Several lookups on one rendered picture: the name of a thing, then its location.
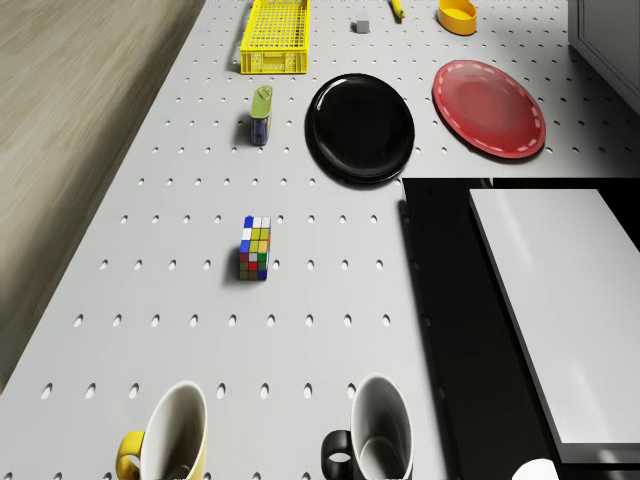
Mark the puzzle cube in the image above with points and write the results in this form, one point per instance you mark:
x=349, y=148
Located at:
x=255, y=247

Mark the black plate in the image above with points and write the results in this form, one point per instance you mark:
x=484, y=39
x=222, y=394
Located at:
x=360, y=127

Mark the flat-sided can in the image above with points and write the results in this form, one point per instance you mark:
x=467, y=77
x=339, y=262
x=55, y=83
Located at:
x=261, y=112

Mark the black stove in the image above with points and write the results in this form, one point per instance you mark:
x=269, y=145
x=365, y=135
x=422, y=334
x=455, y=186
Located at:
x=460, y=310

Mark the yellow basket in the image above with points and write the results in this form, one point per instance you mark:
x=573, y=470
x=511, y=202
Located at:
x=274, y=62

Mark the black mug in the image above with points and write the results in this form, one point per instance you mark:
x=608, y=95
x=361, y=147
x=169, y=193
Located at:
x=336, y=442

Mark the red plate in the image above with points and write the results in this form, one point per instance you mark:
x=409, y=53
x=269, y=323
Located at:
x=487, y=107

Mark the grey cube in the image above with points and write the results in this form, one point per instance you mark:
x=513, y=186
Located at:
x=362, y=24

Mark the yellow mug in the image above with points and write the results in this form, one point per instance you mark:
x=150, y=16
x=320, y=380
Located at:
x=196, y=440

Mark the banana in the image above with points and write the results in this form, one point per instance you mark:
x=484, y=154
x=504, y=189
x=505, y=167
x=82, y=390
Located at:
x=397, y=10

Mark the yellow bowl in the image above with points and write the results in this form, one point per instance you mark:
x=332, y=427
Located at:
x=457, y=24

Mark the white cabinet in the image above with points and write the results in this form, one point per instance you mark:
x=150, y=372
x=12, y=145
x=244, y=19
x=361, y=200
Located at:
x=607, y=40

